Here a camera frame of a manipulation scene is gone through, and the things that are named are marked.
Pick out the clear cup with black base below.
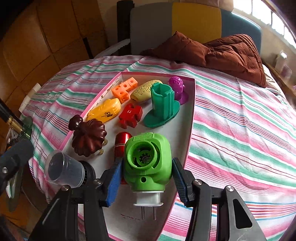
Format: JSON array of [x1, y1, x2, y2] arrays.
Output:
[[45, 150, 95, 188]]

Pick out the green plug-in mosquito repeller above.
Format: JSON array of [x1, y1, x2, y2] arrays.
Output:
[[123, 132, 172, 220]]

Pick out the red cylindrical tube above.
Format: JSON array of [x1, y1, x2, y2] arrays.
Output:
[[114, 132, 132, 185]]

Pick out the dark brown pumpkin ornament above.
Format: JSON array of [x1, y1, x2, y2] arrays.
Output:
[[68, 115, 107, 157]]

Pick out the yellow plastic scissors cover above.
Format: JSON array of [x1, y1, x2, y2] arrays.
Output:
[[86, 98, 121, 123]]

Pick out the red puzzle piece block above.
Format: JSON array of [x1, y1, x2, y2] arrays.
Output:
[[119, 103, 143, 129]]

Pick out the teal plastic holder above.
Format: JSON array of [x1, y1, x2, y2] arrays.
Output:
[[144, 82, 180, 128]]

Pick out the orange cube blocks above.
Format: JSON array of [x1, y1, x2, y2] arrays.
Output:
[[111, 77, 138, 104]]

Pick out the yellow textured oval toy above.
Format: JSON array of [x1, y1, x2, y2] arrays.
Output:
[[130, 80, 162, 103]]

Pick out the purple perforated plastic toy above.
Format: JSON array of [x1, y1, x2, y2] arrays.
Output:
[[168, 76, 189, 105]]

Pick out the striped bed sheet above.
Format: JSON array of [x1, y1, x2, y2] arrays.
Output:
[[22, 55, 295, 240]]

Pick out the pink shallow box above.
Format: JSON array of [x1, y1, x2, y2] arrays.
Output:
[[60, 72, 195, 240]]

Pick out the brown quilted blanket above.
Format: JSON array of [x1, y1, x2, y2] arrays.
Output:
[[140, 31, 266, 88]]

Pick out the white carton box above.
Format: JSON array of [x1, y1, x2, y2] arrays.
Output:
[[274, 50, 287, 74]]

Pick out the multicolour headboard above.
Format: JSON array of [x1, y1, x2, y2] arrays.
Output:
[[130, 3, 261, 55]]

